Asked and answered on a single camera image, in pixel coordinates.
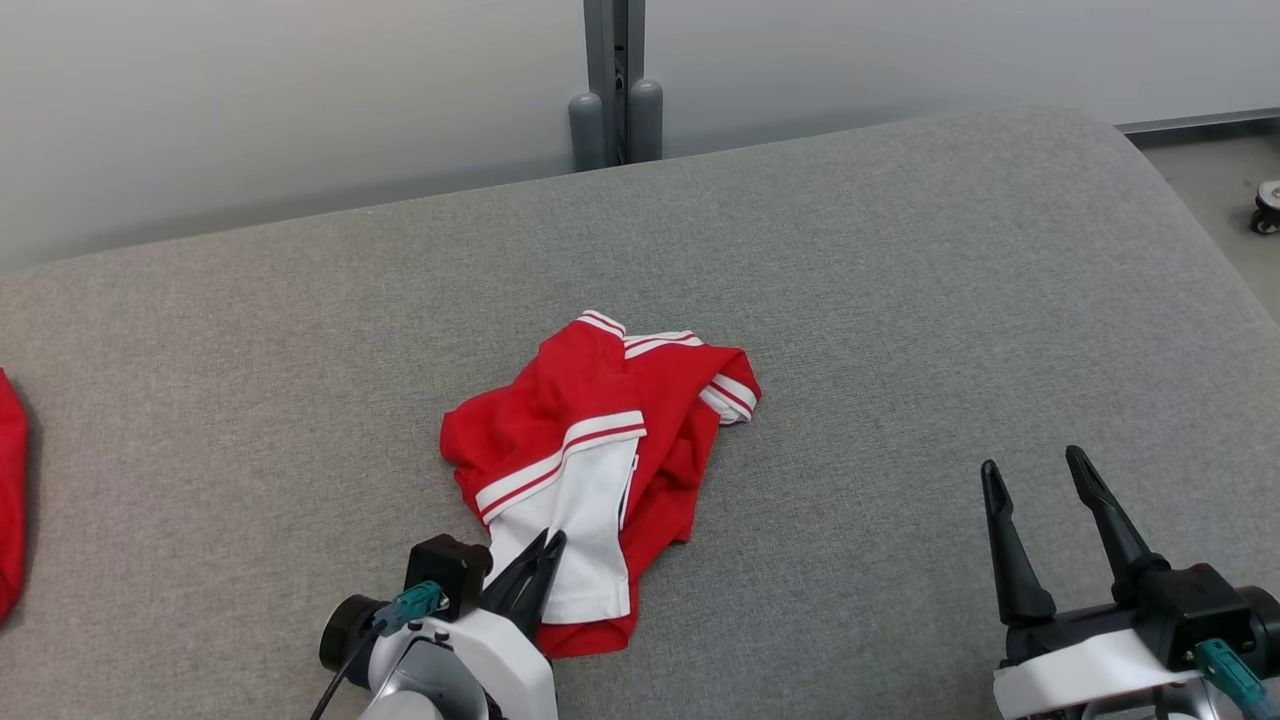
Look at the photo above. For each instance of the small black caster wheel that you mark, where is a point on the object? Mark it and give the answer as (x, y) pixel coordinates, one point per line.
(1268, 210)

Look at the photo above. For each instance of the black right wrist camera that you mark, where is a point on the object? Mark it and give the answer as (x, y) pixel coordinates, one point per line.
(1190, 605)

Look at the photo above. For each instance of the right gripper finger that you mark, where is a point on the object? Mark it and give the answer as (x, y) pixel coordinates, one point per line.
(1015, 570)
(1115, 530)

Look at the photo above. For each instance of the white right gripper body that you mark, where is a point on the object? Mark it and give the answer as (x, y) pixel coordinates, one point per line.
(1080, 670)

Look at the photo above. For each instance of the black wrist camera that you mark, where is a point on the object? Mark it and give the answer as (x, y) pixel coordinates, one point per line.
(450, 565)
(1190, 605)

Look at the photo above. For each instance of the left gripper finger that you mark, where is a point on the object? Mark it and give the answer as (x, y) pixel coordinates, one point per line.
(520, 580)
(545, 590)

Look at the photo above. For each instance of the red shorts with white stripes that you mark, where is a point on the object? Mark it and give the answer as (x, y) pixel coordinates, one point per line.
(560, 400)

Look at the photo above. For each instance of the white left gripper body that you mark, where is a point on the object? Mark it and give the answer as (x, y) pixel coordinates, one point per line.
(510, 665)

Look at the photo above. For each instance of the plain red garment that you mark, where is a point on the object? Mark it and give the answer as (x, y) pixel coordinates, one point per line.
(10, 480)

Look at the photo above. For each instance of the grey partition post, rounded feet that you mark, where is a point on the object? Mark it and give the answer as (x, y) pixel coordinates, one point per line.
(612, 60)

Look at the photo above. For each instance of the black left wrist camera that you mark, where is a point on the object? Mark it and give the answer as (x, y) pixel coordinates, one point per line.
(450, 565)

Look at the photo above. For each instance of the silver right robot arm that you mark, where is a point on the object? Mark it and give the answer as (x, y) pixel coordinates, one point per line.
(1180, 708)

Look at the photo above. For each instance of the grey wall base rail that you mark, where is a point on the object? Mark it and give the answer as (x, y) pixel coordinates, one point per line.
(1200, 122)

